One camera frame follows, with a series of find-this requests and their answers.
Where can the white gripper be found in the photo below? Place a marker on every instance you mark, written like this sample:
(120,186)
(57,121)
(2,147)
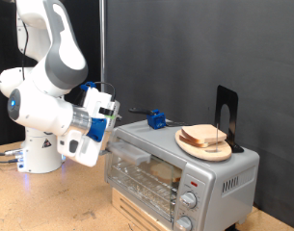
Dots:
(88,150)

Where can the glass oven door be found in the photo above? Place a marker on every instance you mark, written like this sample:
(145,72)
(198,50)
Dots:
(130,152)

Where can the metal spatula with blue block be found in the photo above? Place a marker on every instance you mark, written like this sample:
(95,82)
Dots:
(156,120)

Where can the white bread slice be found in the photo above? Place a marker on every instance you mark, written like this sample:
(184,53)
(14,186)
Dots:
(204,132)
(164,171)
(188,142)

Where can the silver oven knob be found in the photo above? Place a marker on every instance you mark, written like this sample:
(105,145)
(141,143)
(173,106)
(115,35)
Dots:
(189,200)
(184,223)

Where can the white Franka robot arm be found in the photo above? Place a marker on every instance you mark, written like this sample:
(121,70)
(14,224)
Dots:
(40,106)

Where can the metal oven rack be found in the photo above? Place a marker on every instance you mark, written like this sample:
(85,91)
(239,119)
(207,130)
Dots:
(137,189)

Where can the silver toaster oven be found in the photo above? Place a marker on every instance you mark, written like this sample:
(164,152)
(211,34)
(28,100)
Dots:
(198,170)

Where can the red oven indicator light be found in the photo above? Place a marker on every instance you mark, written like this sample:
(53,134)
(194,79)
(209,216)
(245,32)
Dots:
(194,184)

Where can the wooden crate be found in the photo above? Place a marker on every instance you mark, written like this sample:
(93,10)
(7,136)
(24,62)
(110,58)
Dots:
(127,208)

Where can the vertical metal pole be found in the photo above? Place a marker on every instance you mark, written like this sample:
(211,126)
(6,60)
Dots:
(102,48)

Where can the round wooden board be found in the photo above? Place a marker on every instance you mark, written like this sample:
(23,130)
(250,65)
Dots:
(207,154)

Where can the thin metal pin on board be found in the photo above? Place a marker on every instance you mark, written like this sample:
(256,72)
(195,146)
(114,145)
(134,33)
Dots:
(217,141)

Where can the black metal bookend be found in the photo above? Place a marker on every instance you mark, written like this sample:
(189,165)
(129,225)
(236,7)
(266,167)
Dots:
(222,96)

